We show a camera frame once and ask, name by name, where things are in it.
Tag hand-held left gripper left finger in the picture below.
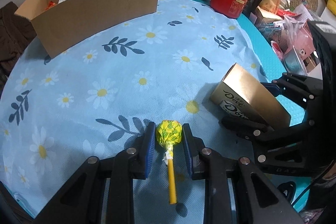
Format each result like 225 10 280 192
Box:
33 121 157 224

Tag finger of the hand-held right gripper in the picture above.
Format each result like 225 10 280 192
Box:
262 72 323 109
222 116 319 164

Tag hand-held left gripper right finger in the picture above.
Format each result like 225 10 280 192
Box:
182 123 302 224

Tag yellow lollipop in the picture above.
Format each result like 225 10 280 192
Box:
156 120 183 205

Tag gold chocolate box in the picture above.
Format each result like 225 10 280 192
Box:
209 63 292 128

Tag cardboard box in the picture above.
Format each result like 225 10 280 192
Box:
14 0 168 59

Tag pink panda box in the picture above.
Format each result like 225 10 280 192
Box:
285 26 317 75

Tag blue daisy tablecloth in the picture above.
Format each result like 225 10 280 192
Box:
0 0 269 218

